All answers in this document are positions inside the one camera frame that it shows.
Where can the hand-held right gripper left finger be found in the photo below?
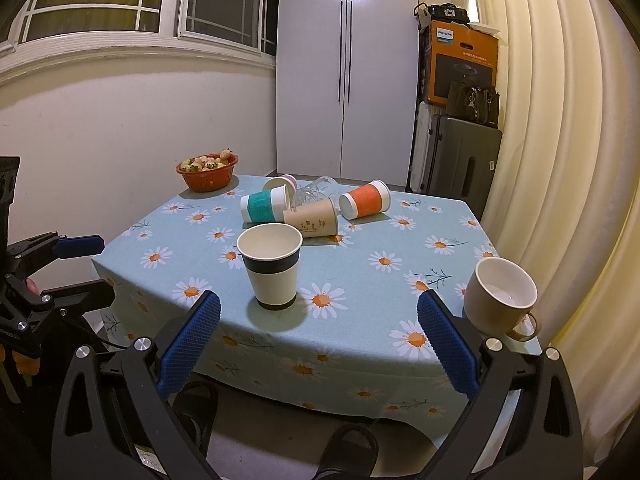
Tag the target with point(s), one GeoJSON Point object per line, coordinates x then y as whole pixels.
{"type": "Point", "coordinates": [192, 340]}

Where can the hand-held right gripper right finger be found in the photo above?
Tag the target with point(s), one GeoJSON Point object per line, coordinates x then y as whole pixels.
{"type": "Point", "coordinates": [447, 345]}

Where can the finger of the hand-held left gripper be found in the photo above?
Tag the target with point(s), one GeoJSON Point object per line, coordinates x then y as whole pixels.
{"type": "Point", "coordinates": [80, 246]}
{"type": "Point", "coordinates": [75, 298]}

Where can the white paper cup black band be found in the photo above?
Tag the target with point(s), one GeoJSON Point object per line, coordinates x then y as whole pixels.
{"type": "Point", "coordinates": [272, 275]}

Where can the teal sleeve paper cup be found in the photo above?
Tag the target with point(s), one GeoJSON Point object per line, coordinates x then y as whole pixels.
{"type": "Point", "coordinates": [265, 207]}

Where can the orange sleeve paper cup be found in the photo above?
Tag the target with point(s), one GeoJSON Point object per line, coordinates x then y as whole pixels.
{"type": "Point", "coordinates": [367, 199]}

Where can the brown kraft paper cup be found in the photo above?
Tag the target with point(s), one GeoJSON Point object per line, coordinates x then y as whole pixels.
{"type": "Point", "coordinates": [312, 220]}

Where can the pink cup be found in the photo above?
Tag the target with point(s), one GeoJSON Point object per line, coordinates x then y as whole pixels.
{"type": "Point", "coordinates": [288, 180]}

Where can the clear glass cup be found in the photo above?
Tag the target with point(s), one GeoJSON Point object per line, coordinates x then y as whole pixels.
{"type": "Point", "coordinates": [315, 191]}

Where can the beige ceramic mug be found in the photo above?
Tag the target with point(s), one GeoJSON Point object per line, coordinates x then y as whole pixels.
{"type": "Point", "coordinates": [487, 310]}

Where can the black slipper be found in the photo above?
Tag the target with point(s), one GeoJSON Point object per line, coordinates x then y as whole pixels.
{"type": "Point", "coordinates": [350, 452]}
{"type": "Point", "coordinates": [197, 410]}

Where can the light blue daisy tablecloth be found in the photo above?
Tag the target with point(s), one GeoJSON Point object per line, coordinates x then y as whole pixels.
{"type": "Point", "coordinates": [375, 240]}

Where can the red plastic basket bowl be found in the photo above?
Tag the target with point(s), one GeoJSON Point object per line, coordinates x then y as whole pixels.
{"type": "Point", "coordinates": [206, 180]}

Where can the pile of pale fruits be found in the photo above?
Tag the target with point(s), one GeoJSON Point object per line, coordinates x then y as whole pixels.
{"type": "Point", "coordinates": [205, 163]}

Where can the grey suitcase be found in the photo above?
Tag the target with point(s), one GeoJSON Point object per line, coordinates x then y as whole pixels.
{"type": "Point", "coordinates": [462, 170]}

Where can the cream curtain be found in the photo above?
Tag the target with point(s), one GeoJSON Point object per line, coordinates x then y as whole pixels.
{"type": "Point", "coordinates": [565, 135]}

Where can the black handbag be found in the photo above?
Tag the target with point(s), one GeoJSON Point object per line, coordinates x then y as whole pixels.
{"type": "Point", "coordinates": [472, 105]}

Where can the white framed window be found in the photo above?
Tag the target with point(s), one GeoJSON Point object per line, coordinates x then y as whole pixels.
{"type": "Point", "coordinates": [220, 5]}

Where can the white wardrobe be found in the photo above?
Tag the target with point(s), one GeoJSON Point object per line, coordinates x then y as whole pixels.
{"type": "Point", "coordinates": [310, 85]}

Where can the orange cardboard box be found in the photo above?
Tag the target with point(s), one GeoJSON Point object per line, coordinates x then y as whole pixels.
{"type": "Point", "coordinates": [462, 55]}

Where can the black camera bag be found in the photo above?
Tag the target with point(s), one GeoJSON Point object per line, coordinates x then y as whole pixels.
{"type": "Point", "coordinates": [442, 12]}

